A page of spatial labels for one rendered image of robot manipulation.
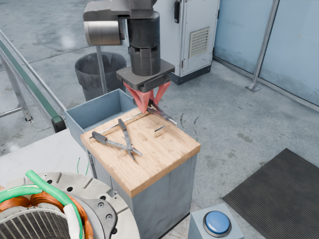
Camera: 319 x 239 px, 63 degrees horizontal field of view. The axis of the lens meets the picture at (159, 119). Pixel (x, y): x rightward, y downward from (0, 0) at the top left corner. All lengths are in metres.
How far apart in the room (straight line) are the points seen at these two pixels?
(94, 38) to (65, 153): 0.61
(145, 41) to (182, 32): 2.08
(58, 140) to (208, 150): 1.30
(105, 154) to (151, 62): 0.22
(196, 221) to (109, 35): 0.36
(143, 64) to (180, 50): 2.13
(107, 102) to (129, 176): 0.30
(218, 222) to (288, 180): 1.56
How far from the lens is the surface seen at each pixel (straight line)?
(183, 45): 2.60
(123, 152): 0.55
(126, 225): 0.43
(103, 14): 0.47
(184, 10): 2.48
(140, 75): 0.50
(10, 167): 1.04
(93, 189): 0.48
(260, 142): 2.26
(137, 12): 0.43
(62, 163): 0.97
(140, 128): 0.62
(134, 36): 0.47
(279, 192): 1.95
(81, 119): 0.74
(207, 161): 2.00
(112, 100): 0.76
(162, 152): 0.56
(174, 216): 0.74
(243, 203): 1.82
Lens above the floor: 1.47
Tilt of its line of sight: 39 degrees down
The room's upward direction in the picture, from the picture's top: straight up
